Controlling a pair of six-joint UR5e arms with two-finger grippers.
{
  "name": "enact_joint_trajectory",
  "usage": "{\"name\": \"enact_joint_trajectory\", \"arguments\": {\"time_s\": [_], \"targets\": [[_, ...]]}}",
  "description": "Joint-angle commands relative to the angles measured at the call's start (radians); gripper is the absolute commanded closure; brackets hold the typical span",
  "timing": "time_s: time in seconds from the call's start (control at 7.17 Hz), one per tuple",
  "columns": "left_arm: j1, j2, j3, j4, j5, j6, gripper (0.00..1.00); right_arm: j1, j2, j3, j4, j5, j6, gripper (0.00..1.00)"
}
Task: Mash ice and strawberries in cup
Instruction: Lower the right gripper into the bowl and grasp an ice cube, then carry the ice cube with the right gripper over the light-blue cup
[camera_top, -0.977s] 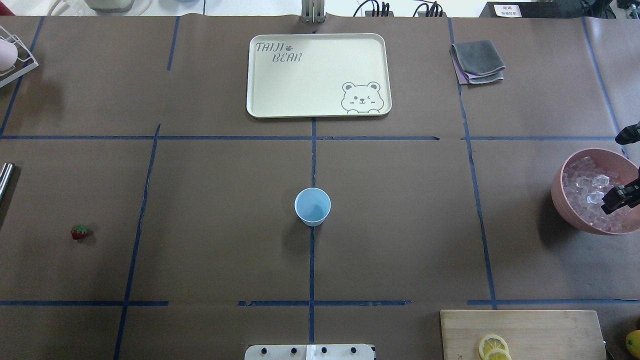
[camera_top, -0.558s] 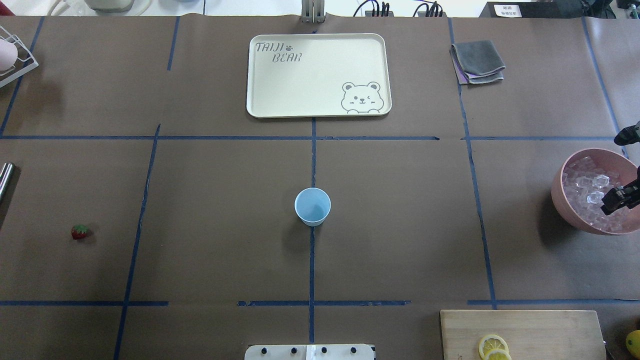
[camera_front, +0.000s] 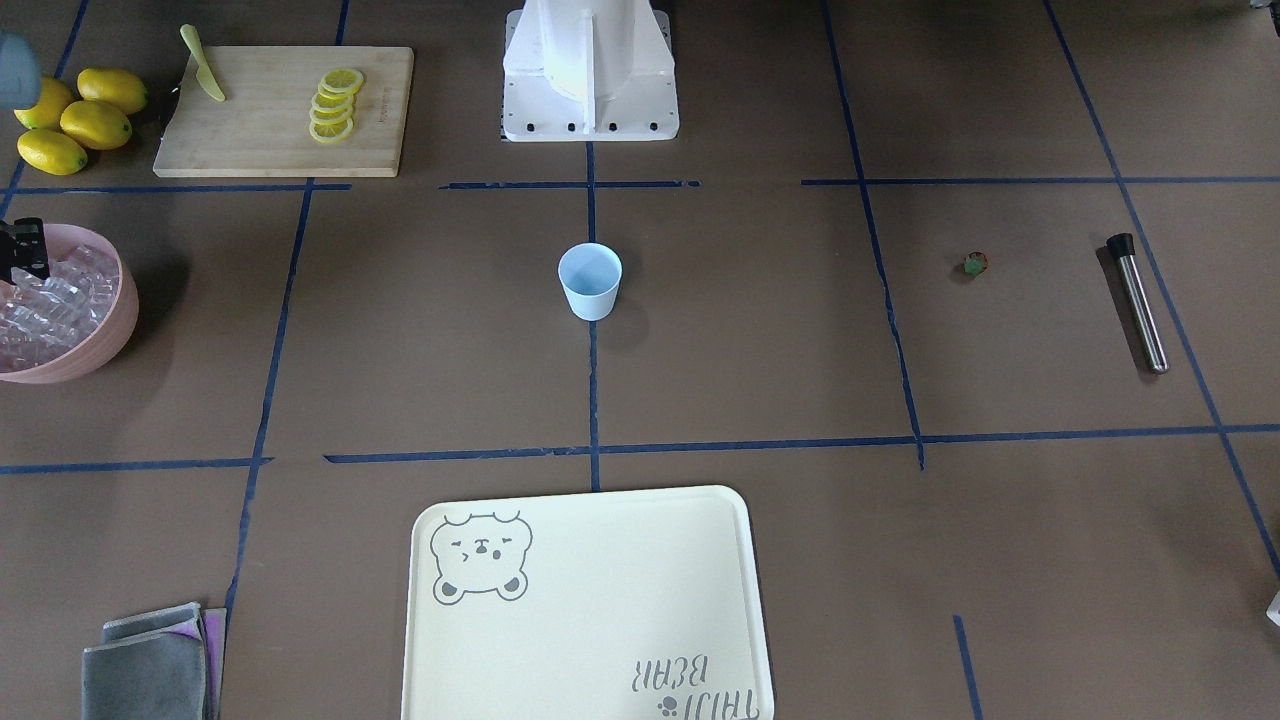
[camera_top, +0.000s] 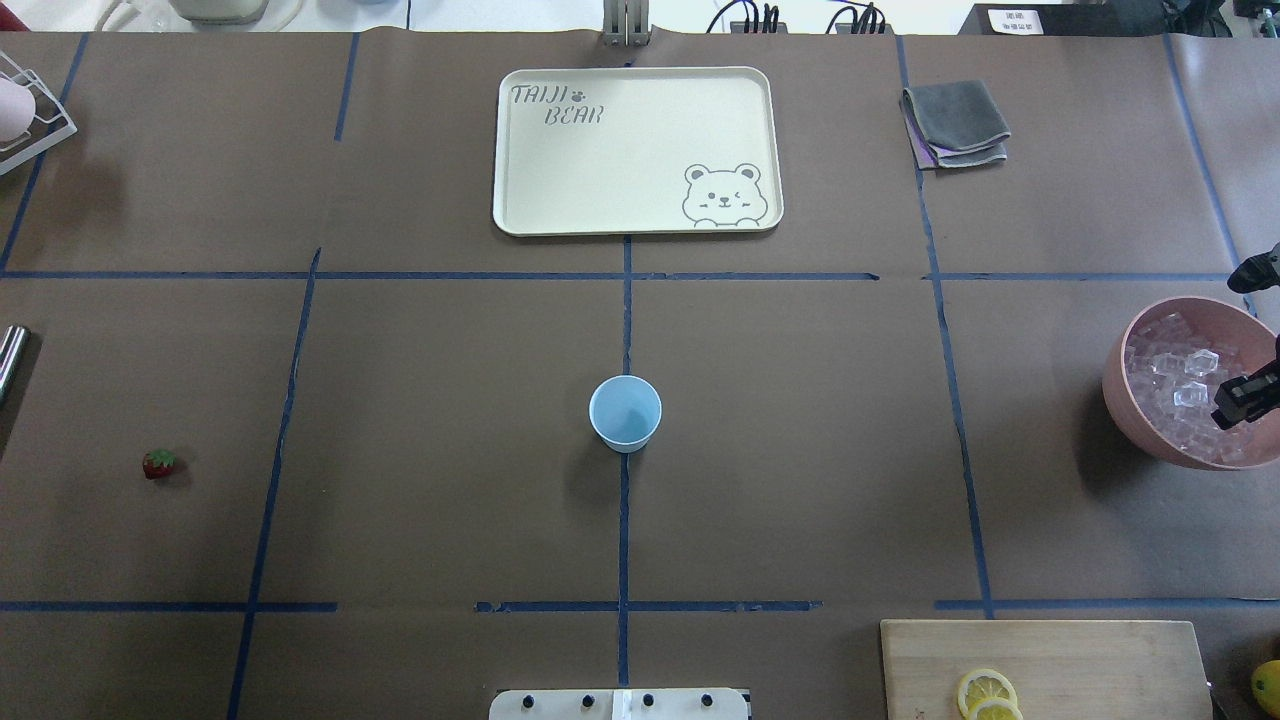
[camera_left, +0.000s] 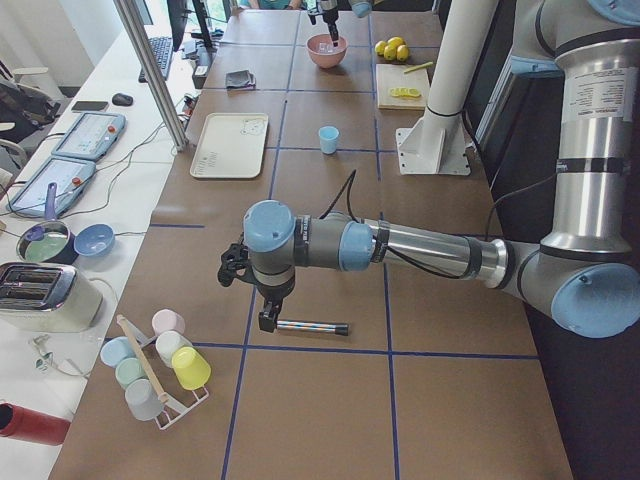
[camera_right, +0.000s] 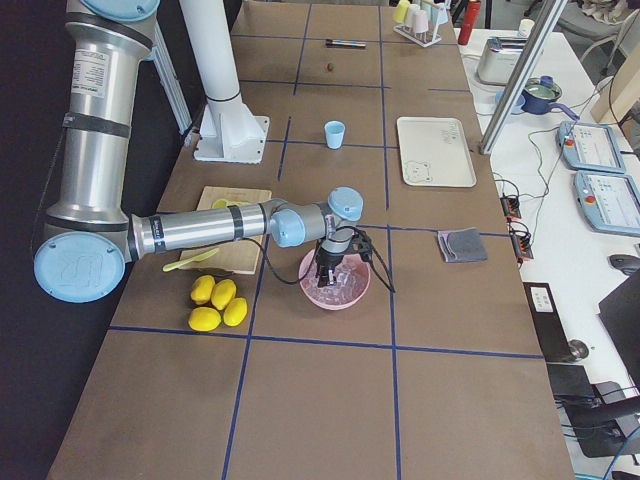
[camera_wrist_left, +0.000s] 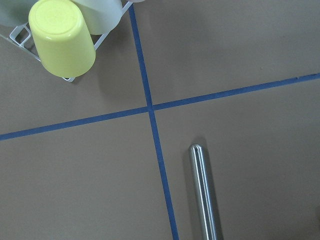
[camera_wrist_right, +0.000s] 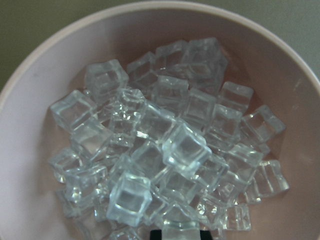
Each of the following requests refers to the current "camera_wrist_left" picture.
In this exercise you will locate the yellow cup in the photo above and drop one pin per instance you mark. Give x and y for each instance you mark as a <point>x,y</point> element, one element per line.
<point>61,37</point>

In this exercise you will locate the white cup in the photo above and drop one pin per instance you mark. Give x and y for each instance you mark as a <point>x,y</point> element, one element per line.
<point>101,16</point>

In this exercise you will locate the steel muddler black tip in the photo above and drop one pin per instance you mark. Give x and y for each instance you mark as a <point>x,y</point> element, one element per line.
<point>205,193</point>

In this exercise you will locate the white cup rack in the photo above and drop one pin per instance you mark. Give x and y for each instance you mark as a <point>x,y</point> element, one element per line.
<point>15,13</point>

